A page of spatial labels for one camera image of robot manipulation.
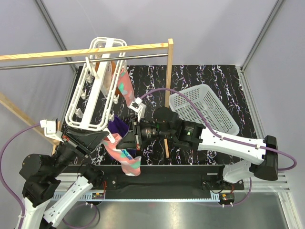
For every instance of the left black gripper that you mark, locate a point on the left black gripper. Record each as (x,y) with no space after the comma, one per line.
(87,141)

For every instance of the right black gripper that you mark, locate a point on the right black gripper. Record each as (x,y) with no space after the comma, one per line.
(133,138)

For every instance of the purple sock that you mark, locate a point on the purple sock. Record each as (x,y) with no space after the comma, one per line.
(117,126)

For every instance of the pink patterned sock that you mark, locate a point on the pink patterned sock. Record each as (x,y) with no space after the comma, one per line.
(125,87)
(130,166)

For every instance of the orange sock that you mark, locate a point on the orange sock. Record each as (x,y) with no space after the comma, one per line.
(112,69)

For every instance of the white plastic clip hanger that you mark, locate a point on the white plastic clip hanger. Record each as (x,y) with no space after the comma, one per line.
(97,70)

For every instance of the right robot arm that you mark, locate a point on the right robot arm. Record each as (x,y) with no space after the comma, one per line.
(259,156)

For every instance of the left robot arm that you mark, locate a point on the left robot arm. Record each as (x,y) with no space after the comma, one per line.
(41,171)

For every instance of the white plastic basket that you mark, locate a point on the white plastic basket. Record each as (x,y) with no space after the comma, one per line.
(209,105)

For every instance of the metal rack rod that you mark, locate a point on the metal rack rod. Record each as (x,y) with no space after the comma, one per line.
(25,66)

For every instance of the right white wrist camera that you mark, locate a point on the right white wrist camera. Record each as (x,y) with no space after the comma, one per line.
(139,107)

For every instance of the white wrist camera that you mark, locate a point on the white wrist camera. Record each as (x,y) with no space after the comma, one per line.
(139,107)
(51,129)

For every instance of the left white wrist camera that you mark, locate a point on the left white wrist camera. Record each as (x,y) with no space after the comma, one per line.
(51,129)

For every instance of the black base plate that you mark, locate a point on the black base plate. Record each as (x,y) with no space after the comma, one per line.
(161,183)

